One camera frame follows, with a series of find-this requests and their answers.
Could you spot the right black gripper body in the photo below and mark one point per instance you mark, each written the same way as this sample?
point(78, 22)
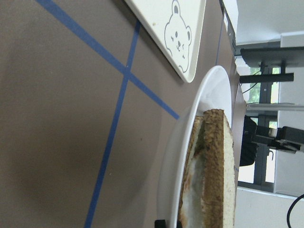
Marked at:
point(248, 148)

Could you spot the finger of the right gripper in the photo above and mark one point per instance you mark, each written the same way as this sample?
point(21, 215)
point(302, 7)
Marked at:
point(286, 139)

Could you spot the cream bear tray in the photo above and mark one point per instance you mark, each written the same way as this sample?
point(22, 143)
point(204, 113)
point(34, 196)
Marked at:
point(176, 28)

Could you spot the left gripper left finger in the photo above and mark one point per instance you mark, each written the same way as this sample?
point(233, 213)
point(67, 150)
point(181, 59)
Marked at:
point(160, 223)

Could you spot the bread slice on plate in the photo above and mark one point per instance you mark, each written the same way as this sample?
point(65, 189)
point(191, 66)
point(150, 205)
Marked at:
point(197, 130)

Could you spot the white round plate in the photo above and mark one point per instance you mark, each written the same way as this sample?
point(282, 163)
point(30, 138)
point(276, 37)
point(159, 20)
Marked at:
point(213, 93)

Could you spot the bread slice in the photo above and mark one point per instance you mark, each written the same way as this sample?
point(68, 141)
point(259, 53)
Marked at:
point(197, 130)
point(219, 191)

